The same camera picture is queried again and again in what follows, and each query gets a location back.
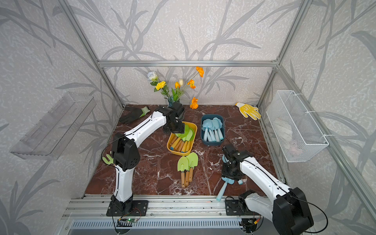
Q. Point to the glass flower vase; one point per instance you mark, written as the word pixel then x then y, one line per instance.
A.
pixel 171 102

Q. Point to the yellow dotted work glove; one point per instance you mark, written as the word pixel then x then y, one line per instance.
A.
pixel 248 111

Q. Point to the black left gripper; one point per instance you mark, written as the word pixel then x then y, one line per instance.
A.
pixel 181 129

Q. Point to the white wire mesh basket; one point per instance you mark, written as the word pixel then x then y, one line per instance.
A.
pixel 298 134

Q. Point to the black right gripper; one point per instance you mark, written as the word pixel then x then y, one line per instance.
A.
pixel 236 176

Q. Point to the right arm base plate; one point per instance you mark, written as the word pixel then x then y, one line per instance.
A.
pixel 233 207

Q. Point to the blue plastic shovel front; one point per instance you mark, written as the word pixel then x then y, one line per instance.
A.
pixel 223 189

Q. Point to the dark teal storage box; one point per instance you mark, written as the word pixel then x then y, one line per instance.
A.
pixel 211 116

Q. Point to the clear plastic wall shelf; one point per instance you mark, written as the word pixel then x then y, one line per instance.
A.
pixel 48 139

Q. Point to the yellow storage box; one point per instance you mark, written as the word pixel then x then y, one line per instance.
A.
pixel 182 144

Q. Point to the light green square shovel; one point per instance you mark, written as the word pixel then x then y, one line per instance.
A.
pixel 180 138

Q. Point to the green pointed shovel yellow handle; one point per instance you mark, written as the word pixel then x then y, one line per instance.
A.
pixel 187 139

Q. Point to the aluminium frame rail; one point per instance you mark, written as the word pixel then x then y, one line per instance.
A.
pixel 93 206

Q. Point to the green rake wooden handle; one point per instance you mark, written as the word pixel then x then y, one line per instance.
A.
pixel 108 159

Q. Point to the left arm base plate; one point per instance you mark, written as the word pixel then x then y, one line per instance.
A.
pixel 128 208

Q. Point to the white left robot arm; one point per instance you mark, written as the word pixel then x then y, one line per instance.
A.
pixel 125 151

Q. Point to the artificial flower bouquet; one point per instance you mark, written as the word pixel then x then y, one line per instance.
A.
pixel 179 88

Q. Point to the black green work glove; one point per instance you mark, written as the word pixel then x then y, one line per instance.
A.
pixel 134 114

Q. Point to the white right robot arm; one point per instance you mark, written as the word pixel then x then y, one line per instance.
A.
pixel 285 207

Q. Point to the blue shovel pair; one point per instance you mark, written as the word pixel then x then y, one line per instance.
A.
pixel 206 127

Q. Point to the light green shovel wooden handle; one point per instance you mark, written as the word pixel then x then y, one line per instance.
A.
pixel 183 166

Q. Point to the blue plastic shovel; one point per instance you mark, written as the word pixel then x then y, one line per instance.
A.
pixel 217 124
pixel 223 189

